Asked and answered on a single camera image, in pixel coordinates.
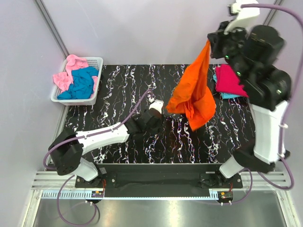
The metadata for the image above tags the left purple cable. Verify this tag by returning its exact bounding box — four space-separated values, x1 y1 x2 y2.
42 89 156 226

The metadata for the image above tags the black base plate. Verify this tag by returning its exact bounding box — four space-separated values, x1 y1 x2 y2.
75 164 243 200

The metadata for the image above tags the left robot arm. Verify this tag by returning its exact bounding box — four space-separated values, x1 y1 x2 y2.
49 107 164 187

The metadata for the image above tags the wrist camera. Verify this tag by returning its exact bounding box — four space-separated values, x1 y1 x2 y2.
224 0 260 35
149 97 164 113

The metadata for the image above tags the white plastic basket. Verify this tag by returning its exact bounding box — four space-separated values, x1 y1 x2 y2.
51 54 103 106

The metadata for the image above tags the pink t shirt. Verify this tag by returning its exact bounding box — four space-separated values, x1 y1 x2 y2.
53 54 89 92

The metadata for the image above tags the folded light blue t shirt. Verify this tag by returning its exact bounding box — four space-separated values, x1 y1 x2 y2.
213 74 240 99

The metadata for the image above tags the aluminium front rail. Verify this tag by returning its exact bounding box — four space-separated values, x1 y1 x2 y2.
32 171 287 190

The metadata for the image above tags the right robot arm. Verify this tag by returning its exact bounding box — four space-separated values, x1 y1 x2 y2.
207 21 291 188

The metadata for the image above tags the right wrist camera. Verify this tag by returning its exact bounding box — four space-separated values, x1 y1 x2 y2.
224 0 260 35

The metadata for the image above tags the orange t shirt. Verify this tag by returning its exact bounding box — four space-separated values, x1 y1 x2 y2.
166 41 216 131

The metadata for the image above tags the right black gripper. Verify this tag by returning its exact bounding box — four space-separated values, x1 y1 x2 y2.
207 18 252 82

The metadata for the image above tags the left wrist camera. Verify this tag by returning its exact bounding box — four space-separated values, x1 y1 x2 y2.
149 97 164 113

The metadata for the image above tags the folded magenta t shirt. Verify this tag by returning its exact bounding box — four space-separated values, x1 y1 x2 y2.
215 64 248 97

